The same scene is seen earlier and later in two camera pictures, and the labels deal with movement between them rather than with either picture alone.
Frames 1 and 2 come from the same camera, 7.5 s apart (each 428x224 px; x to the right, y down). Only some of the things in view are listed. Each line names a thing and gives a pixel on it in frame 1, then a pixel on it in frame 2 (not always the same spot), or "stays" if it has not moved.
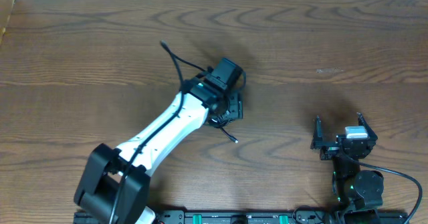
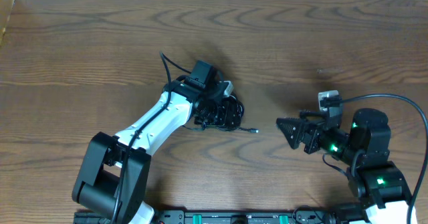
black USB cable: [224, 123] → [204, 126]
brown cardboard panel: [7, 1] stays
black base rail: [281, 217] stays
